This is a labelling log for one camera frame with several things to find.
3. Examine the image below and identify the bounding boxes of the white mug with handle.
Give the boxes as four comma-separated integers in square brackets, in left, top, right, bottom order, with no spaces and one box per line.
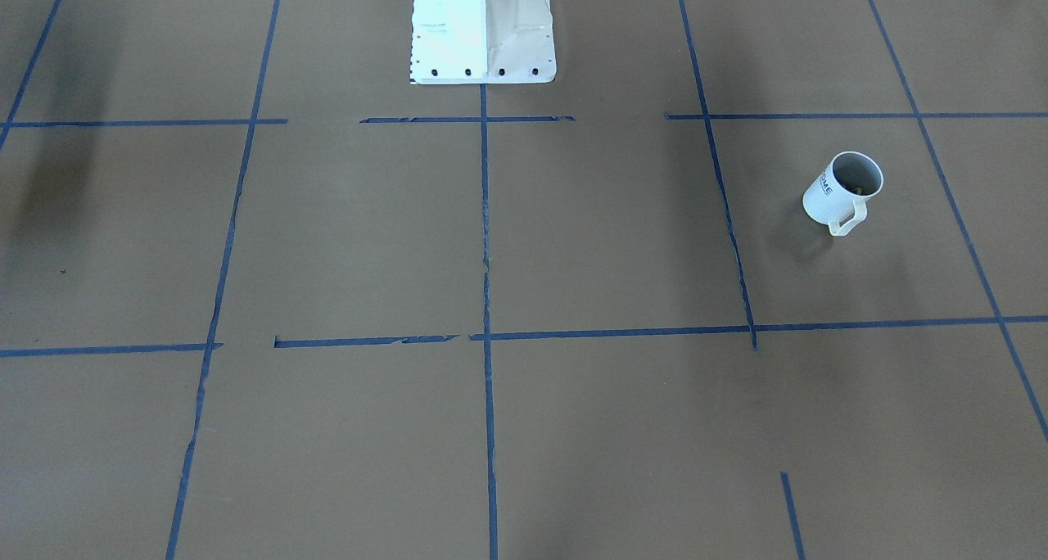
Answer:
[802,151,885,237]

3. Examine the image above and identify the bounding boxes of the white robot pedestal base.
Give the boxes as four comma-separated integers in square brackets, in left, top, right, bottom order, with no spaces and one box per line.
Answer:
[409,0,558,85]

